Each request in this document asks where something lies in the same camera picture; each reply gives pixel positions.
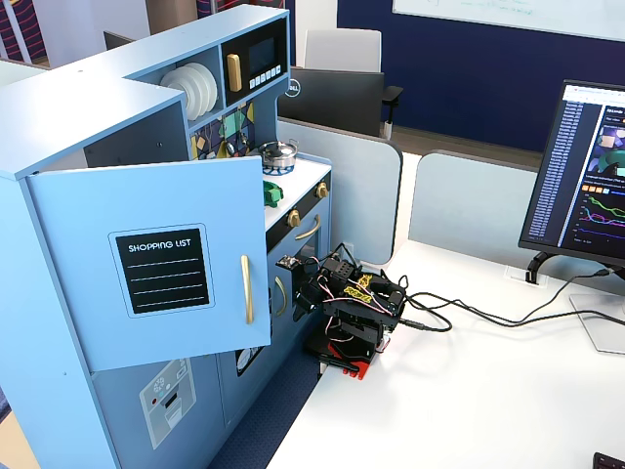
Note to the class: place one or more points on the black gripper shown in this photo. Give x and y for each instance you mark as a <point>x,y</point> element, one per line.
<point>304,296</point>

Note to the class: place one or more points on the green round plate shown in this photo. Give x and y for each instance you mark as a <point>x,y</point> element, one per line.
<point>273,194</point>

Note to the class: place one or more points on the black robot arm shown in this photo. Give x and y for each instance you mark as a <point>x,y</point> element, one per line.
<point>359,303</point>

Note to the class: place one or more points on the steel pot lid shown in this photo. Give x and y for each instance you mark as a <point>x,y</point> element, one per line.
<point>276,147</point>

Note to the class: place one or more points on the red table clamp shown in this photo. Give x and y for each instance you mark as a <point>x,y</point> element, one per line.
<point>351,364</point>

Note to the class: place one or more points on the grey desk divider panel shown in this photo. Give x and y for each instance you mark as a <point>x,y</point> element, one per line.
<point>469,205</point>
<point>356,195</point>

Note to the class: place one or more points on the steel toy pot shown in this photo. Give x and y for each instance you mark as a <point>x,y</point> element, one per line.
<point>280,158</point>

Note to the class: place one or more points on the hanging steel ladle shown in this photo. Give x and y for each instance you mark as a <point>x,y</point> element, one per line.
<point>228,145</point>

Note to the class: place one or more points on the hanging steel spatula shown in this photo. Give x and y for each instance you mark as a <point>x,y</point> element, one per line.
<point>211,155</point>

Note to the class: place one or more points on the hanging steel utensil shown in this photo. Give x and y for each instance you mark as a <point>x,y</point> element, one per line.
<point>242,138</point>

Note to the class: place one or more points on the blue shopping list cabinet door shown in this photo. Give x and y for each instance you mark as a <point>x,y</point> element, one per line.
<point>146,205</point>

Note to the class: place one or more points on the black Dell monitor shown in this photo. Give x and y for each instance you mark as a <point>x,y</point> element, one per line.
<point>337,100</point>

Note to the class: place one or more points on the white plate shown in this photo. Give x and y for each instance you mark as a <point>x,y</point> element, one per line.
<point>191,90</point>
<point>205,90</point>
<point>172,80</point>
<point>214,90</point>

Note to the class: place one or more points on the grey office chair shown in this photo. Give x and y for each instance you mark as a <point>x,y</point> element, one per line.
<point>342,49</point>

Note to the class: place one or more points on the blue toy kitchen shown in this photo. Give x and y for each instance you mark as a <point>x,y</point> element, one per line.
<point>146,63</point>

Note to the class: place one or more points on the silver monitor stand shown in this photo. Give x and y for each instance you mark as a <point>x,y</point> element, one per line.
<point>595,322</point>

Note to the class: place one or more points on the black monitor with lit screen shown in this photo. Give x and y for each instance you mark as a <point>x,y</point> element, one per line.
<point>576,166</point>

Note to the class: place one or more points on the dark grey partition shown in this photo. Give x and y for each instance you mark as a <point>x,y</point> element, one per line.
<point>116,40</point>

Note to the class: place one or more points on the black keyboard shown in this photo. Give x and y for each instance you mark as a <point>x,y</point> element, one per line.
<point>610,461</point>

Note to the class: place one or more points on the whiteboard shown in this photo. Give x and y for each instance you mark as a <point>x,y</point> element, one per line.
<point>512,12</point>

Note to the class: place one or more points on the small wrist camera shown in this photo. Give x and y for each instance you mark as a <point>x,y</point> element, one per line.
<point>288,261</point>

